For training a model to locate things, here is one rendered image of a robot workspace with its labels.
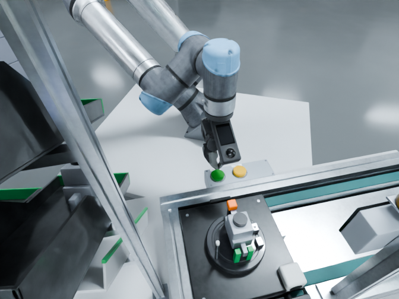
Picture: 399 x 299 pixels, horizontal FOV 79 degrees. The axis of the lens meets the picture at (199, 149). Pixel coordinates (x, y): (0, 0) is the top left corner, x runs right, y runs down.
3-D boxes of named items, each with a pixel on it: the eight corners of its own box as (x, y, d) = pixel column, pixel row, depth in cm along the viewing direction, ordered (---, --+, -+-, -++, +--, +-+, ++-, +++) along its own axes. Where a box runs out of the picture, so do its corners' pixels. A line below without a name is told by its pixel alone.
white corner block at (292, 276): (275, 271, 56) (278, 265, 53) (293, 266, 57) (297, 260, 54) (284, 293, 53) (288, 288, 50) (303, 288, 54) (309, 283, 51)
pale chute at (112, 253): (95, 226, 61) (95, 209, 61) (148, 225, 61) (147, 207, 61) (9, 296, 33) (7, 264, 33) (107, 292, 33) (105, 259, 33)
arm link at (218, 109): (240, 99, 53) (204, 105, 52) (238, 116, 57) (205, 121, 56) (230, 82, 58) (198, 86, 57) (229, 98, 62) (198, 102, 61)
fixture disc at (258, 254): (200, 223, 63) (200, 219, 61) (252, 212, 65) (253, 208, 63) (214, 280, 53) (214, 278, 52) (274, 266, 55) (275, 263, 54)
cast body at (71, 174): (82, 184, 45) (74, 149, 42) (107, 184, 45) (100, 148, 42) (59, 212, 37) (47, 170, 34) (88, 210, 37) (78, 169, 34)
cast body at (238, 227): (224, 222, 57) (225, 207, 52) (241, 219, 57) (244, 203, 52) (234, 258, 51) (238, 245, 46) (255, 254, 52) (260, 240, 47)
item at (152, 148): (140, 84, 138) (139, 79, 135) (307, 107, 119) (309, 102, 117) (59, 180, 91) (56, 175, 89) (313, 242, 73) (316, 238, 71)
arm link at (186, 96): (175, 105, 105) (151, 82, 100) (197, 82, 102) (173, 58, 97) (176, 112, 94) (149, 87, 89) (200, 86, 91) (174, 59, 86)
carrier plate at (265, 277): (179, 213, 67) (178, 209, 65) (261, 197, 70) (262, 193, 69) (196, 315, 51) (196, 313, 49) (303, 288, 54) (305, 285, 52)
